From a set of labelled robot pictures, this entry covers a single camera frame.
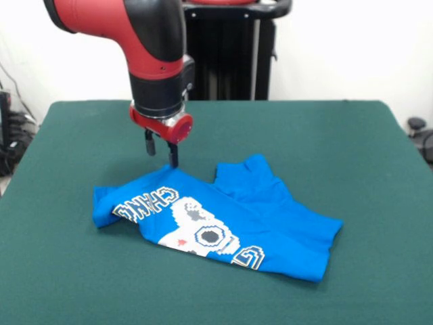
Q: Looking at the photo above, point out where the dark green table cloth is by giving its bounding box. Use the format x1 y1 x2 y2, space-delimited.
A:
0 99 433 325

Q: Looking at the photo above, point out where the blue printed t-shirt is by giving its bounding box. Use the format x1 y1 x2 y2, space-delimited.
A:
92 154 344 284

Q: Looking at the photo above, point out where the gray office chair base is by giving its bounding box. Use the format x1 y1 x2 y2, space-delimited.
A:
407 116 433 162

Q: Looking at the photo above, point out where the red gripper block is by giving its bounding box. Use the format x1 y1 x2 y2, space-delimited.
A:
129 104 194 169

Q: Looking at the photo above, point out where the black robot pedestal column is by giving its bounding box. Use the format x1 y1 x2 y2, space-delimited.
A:
182 0 292 102

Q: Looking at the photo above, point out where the black cable pile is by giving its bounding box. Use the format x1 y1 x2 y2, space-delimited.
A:
0 110 38 177

